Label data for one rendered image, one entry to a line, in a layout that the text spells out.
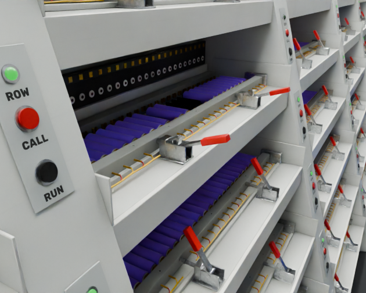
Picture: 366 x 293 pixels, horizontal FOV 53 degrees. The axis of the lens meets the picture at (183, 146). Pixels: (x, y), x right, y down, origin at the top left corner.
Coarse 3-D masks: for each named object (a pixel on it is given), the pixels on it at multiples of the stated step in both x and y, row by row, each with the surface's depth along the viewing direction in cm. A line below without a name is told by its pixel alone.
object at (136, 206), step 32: (224, 64) 88; (256, 64) 84; (128, 96) 63; (224, 128) 58; (256, 128) 67; (160, 160) 47; (192, 160) 47; (224, 160) 56; (128, 192) 40; (160, 192) 41; (192, 192) 48; (128, 224) 36
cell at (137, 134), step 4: (108, 128) 53; (112, 128) 53; (116, 128) 52; (120, 128) 52; (124, 128) 52; (128, 128) 52; (116, 132) 52; (120, 132) 52; (124, 132) 52; (128, 132) 51; (132, 132) 51; (136, 132) 51; (140, 132) 51; (144, 132) 51; (136, 136) 51; (140, 136) 50
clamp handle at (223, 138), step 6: (180, 138) 46; (204, 138) 45; (210, 138) 44; (216, 138) 43; (222, 138) 43; (228, 138) 43; (180, 144) 46; (186, 144) 46; (192, 144) 45; (198, 144) 45; (204, 144) 44; (210, 144) 44
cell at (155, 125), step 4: (124, 120) 56; (128, 120) 56; (132, 120) 56; (136, 120) 56; (140, 120) 55; (144, 120) 55; (140, 124) 55; (144, 124) 55; (148, 124) 54; (152, 124) 54; (156, 124) 54; (160, 124) 54; (156, 128) 54
